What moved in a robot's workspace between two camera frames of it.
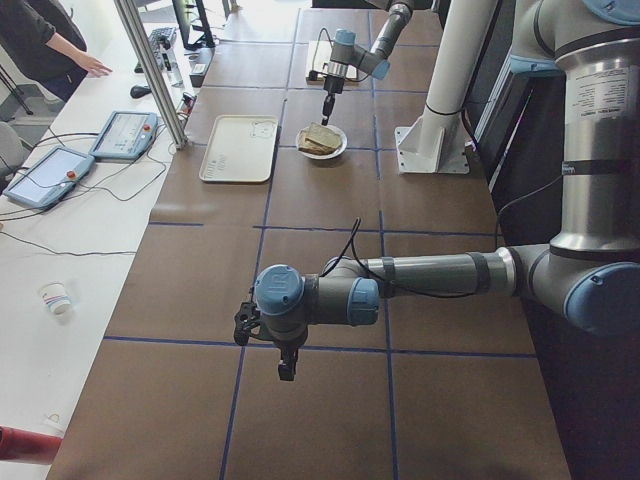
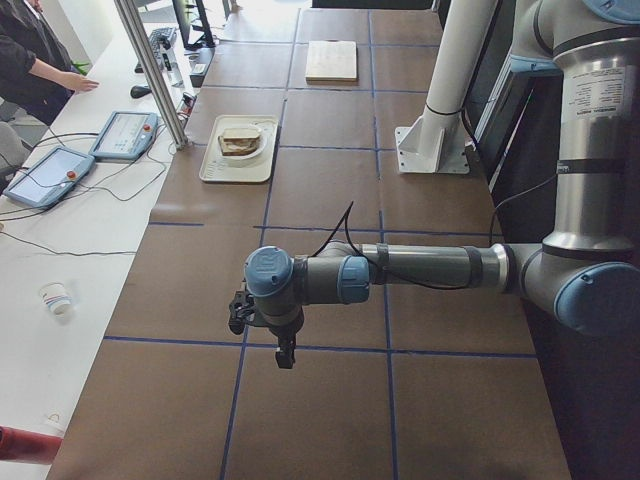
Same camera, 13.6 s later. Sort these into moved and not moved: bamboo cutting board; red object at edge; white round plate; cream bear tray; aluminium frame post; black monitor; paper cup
Moved: white round plate
Not moved: cream bear tray; paper cup; bamboo cutting board; aluminium frame post; black monitor; red object at edge
